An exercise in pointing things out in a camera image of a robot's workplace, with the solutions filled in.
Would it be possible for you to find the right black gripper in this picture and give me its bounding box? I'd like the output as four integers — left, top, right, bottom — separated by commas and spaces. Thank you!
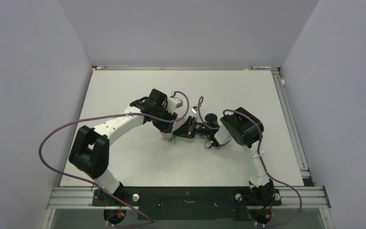
173, 115, 212, 137

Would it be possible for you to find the red-handled metal key holder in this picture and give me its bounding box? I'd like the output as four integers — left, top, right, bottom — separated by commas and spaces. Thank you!
162, 133, 174, 142

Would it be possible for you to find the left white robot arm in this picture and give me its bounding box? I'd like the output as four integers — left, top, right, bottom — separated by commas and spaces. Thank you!
68, 89, 183, 205

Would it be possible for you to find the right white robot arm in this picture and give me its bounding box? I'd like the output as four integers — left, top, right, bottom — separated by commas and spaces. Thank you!
172, 106, 279, 204

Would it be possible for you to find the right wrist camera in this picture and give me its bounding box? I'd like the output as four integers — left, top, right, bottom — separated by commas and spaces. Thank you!
190, 106, 198, 116

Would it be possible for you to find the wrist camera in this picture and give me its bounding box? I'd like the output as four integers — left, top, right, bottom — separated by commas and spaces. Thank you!
190, 106, 198, 116
166, 97, 183, 113

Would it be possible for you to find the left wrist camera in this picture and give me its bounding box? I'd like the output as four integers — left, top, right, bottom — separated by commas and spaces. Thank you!
166, 97, 183, 113

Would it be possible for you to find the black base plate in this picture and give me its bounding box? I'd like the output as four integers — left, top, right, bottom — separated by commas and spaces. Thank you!
91, 186, 282, 221

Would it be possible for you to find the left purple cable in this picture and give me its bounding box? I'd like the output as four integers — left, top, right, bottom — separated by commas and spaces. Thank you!
38, 91, 191, 228

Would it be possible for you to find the purple cable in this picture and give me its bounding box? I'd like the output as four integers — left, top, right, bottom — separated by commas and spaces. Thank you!
38, 91, 191, 228
197, 96, 303, 228

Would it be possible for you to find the aluminium back rail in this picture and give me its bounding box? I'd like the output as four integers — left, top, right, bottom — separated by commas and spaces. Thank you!
92, 65, 280, 71

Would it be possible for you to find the aluminium rail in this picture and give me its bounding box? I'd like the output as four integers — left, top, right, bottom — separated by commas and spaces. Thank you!
92, 65, 280, 71
45, 186, 332, 209
271, 68, 311, 179

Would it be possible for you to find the aluminium right rail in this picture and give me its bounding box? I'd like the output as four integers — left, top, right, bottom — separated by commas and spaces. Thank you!
271, 68, 311, 179

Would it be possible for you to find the aluminium front rail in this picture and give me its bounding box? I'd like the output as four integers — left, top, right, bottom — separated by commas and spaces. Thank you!
45, 186, 332, 209

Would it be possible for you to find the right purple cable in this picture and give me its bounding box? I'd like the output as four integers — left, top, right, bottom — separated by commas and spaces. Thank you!
197, 96, 303, 228

